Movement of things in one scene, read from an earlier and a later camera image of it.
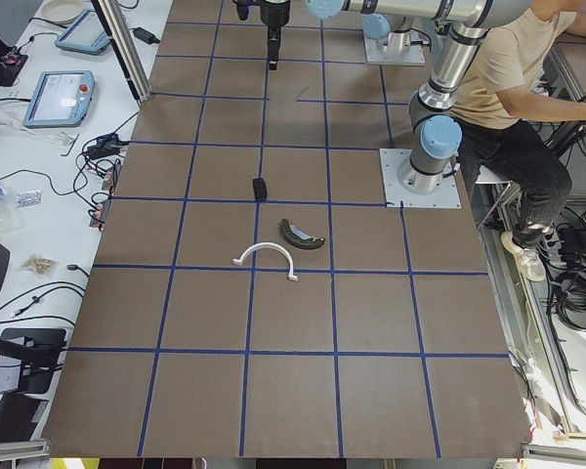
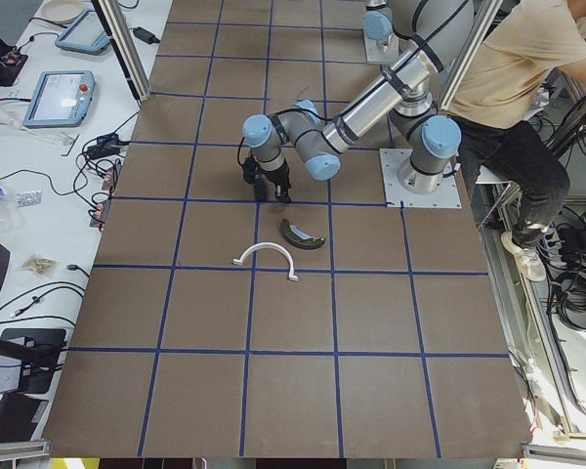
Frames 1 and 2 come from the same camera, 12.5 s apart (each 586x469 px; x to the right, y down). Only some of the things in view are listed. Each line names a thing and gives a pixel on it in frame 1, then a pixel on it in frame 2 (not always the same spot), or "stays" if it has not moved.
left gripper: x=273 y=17 -> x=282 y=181
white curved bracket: x=239 y=261 stays
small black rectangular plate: x=260 y=189 stays
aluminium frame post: x=113 y=21 stays
